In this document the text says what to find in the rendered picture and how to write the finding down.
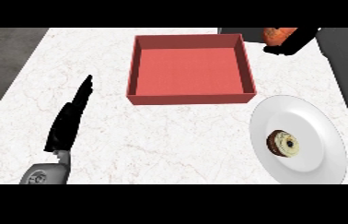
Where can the red cardboard box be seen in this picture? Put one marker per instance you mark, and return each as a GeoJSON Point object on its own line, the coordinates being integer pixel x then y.
{"type": "Point", "coordinates": [190, 71]}

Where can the dark grey appliance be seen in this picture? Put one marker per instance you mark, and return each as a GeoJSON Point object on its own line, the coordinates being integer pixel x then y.
{"type": "Point", "coordinates": [238, 34]}

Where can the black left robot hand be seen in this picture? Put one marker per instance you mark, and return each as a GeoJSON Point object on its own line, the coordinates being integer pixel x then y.
{"type": "Point", "coordinates": [64, 126]}

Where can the orange vegetable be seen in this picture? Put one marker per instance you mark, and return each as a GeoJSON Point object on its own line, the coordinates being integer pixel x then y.
{"type": "Point", "coordinates": [274, 35]}

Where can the white plate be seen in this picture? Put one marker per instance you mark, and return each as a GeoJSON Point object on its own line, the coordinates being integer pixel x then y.
{"type": "Point", "coordinates": [308, 120]}

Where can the black angular object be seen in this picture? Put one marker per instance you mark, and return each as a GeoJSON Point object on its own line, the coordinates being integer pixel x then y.
{"type": "Point", "coordinates": [296, 44]}

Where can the round brown and cream squash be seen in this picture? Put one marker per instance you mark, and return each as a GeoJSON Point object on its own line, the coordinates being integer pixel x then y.
{"type": "Point", "coordinates": [283, 143]}

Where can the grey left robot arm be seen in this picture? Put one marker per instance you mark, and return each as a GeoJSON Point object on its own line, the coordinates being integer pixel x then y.
{"type": "Point", "coordinates": [47, 172]}

